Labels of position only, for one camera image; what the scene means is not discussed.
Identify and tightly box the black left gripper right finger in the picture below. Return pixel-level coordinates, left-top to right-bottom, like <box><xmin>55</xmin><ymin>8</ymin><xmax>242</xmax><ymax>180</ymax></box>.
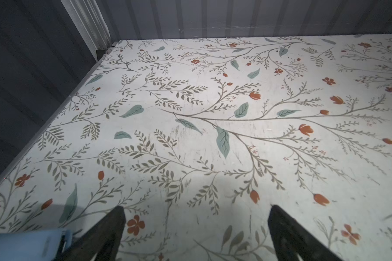
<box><xmin>267</xmin><ymin>205</ymin><xmax>340</xmax><ymax>261</ymax></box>

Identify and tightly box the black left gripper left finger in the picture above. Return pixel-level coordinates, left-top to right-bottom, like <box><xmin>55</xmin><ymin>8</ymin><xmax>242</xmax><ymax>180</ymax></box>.
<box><xmin>55</xmin><ymin>207</ymin><xmax>126</xmax><ymax>261</ymax></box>

